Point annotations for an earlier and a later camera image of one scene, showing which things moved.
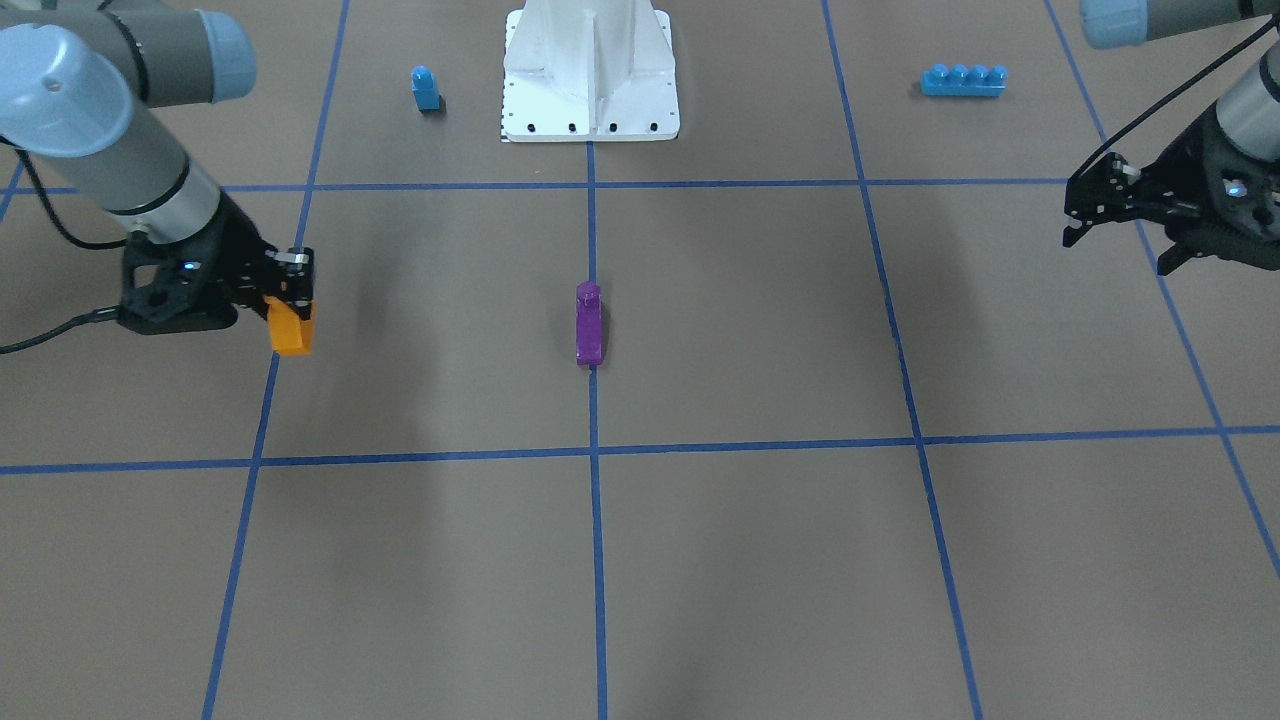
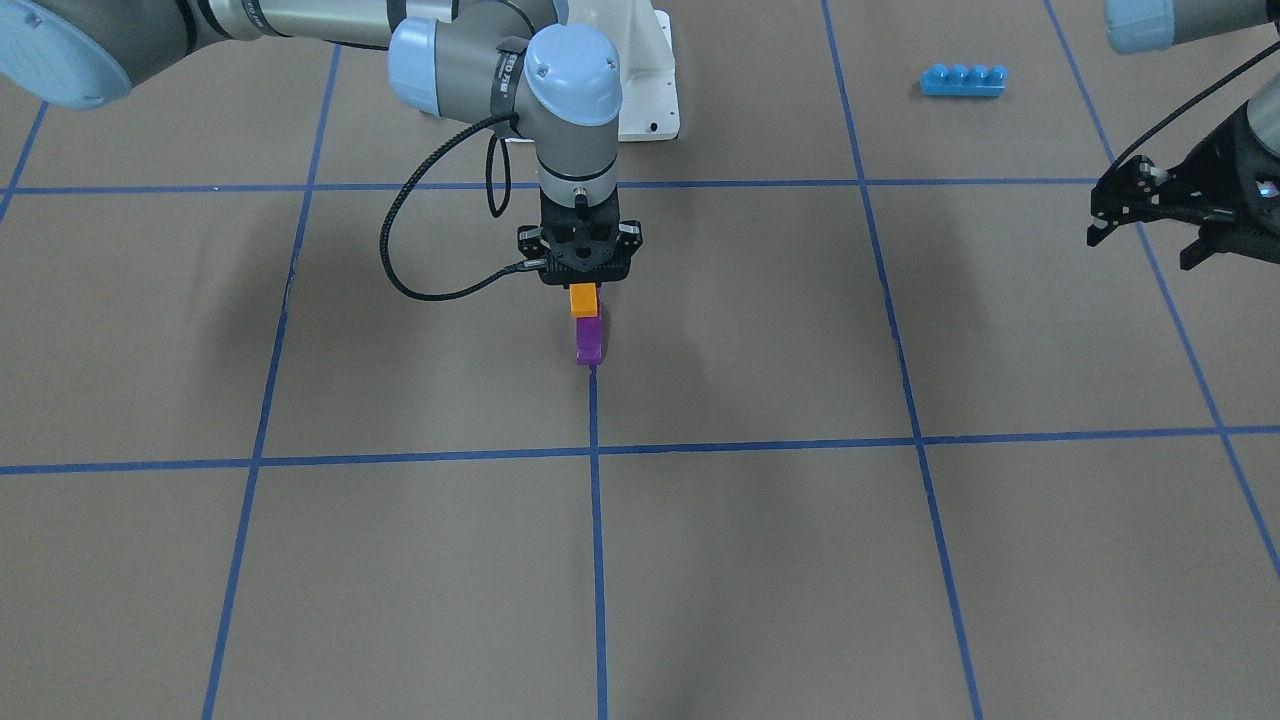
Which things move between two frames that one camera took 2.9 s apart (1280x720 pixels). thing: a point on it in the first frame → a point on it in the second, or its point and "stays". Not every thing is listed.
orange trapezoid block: (289, 334) → (583, 300)
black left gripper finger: (1189, 244) → (1209, 243)
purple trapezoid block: (589, 323) stays
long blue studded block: (976, 80) stays
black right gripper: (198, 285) → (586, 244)
